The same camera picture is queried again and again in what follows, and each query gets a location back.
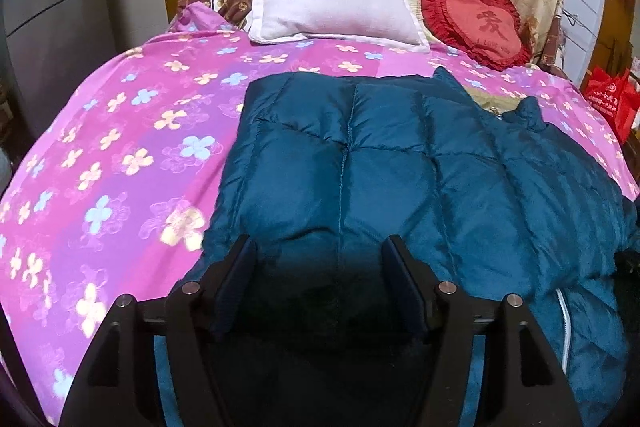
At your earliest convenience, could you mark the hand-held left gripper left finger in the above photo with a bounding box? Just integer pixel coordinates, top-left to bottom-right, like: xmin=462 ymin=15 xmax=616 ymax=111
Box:
xmin=59 ymin=234 xmax=258 ymax=427

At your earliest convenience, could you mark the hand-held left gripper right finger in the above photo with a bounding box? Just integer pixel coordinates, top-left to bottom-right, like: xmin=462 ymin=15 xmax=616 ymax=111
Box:
xmin=381 ymin=234 xmax=584 ymax=427

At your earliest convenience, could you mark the teal quilted down jacket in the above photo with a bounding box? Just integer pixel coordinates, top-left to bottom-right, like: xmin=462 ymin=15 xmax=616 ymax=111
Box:
xmin=155 ymin=67 xmax=640 ymax=427

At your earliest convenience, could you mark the pink floral bedsheet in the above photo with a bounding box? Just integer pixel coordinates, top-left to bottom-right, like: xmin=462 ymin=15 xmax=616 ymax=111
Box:
xmin=0 ymin=2 xmax=640 ymax=427

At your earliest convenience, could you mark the red heart-shaped cushion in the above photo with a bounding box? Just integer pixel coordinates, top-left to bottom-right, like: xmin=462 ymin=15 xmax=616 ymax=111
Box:
xmin=421 ymin=0 xmax=534 ymax=72

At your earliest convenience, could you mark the red shopping bag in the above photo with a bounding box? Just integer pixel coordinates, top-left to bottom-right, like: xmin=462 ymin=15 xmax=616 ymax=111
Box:
xmin=581 ymin=66 xmax=640 ymax=146

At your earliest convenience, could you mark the grey refrigerator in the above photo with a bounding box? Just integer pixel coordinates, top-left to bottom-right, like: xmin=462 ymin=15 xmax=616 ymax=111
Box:
xmin=0 ymin=0 xmax=169 ymax=148

